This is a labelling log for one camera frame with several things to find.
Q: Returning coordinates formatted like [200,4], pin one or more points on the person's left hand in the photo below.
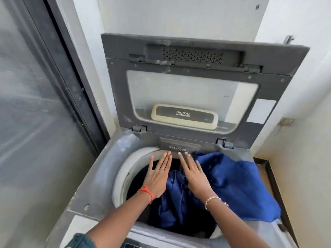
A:
[156,178]

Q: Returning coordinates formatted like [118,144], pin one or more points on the person's right hand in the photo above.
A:
[196,178]

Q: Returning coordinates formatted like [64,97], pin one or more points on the person's right fingers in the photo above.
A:
[189,162]

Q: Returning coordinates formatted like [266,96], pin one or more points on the person's left thumb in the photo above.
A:
[151,161]

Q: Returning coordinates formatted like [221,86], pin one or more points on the person's left forearm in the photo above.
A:
[121,218]

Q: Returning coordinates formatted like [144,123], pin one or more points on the person's right forearm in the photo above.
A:
[232,224]

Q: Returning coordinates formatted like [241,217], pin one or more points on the detergent drawer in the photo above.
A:
[178,145]

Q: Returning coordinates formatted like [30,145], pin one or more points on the red thread wristband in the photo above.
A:
[147,192]

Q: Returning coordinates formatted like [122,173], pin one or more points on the cream label plate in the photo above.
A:
[185,116]

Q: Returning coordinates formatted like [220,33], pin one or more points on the blue cloth garment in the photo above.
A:
[232,185]

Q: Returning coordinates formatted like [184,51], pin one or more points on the grey top-load washing machine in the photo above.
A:
[103,183]

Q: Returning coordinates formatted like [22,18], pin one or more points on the grey washing machine lid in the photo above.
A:
[191,95]

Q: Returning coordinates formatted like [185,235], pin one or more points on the white sticker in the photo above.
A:
[261,111]

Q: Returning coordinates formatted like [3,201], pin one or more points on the teal sleeve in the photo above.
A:
[79,241]

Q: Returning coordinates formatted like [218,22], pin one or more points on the glass sliding door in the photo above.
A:
[41,126]

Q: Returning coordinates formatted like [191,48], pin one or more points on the wall outlet plate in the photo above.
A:
[286,122]

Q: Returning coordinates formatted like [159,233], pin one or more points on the metal wall bracket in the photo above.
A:
[288,40]

